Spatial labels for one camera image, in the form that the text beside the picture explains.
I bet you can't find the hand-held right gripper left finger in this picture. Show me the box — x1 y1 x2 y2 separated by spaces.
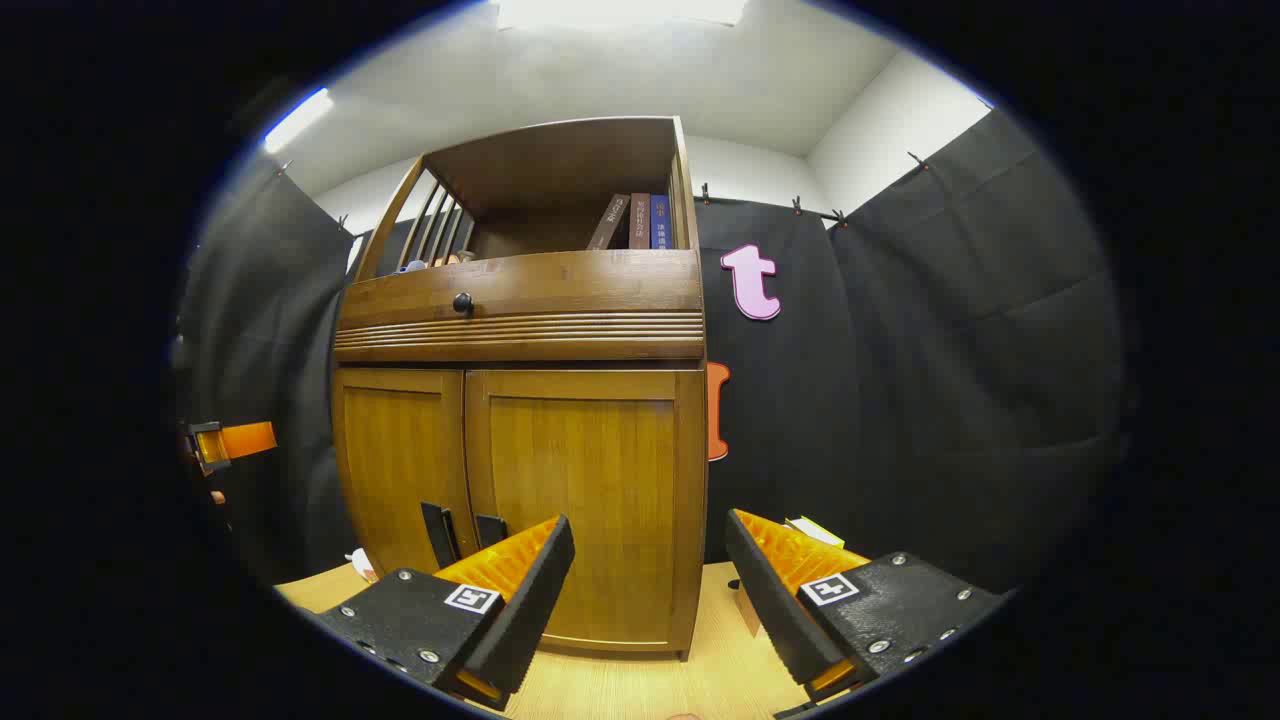
315 515 576 711

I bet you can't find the black backdrop cloth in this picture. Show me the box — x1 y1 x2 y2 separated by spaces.
175 108 1131 601

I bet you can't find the wooden shoe cabinet door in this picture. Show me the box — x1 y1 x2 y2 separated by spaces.
465 368 706 651
333 367 479 581

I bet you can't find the wooden double-door shoe cabinet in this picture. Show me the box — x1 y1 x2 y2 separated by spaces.
330 115 709 663

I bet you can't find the dark brown book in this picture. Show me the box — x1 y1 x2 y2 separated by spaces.
586 193 631 251

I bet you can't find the wooden ribbed drawer front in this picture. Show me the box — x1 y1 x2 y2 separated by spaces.
333 250 706 363

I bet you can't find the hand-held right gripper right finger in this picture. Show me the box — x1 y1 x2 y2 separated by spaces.
725 508 1006 706

